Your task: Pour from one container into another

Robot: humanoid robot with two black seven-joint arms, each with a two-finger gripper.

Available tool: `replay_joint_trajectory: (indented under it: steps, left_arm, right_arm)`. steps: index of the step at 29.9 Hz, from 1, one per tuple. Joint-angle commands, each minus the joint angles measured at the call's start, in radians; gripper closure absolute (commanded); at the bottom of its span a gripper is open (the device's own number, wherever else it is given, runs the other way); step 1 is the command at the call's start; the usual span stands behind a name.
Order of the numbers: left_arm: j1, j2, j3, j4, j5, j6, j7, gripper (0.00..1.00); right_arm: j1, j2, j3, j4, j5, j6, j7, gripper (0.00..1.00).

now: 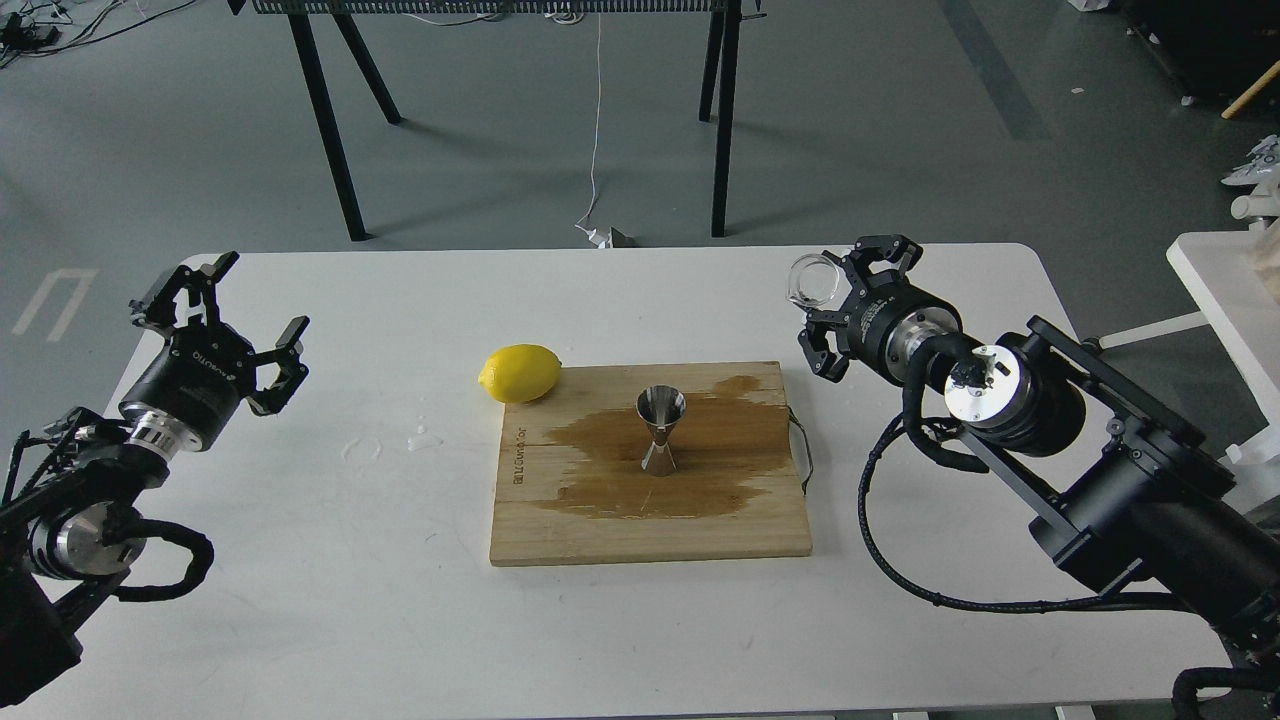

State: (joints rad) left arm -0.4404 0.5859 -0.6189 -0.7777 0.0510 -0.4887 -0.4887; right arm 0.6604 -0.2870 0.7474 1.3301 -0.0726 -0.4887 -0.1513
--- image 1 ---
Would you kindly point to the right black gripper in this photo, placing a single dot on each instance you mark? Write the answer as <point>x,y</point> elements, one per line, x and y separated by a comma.
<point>885,318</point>

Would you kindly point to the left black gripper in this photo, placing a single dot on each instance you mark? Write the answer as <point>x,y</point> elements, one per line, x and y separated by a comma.
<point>204,370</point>

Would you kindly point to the small clear glass cup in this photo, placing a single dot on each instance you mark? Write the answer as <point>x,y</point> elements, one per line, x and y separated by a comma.
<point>816,281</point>

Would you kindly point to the steel double jigger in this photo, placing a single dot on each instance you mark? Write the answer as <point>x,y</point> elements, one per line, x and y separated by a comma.
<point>661,407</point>

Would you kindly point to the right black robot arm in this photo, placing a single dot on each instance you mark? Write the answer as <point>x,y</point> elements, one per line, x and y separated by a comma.
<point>1126,501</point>

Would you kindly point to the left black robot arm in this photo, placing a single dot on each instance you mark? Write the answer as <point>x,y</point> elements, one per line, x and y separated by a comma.
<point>72,537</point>

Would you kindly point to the yellow lemon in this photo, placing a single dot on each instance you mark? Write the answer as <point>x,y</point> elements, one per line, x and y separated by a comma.
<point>517,374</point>

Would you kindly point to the wooden cutting board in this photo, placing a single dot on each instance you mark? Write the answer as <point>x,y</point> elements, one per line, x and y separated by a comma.
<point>570,488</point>

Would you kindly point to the white side table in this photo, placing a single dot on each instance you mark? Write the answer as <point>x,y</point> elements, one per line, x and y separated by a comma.
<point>1216,269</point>

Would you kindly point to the wooden stick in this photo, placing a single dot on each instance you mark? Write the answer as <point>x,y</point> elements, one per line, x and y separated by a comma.
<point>1244,98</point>

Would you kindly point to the black frame background table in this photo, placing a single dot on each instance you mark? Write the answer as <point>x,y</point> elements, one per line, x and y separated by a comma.
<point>718,81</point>

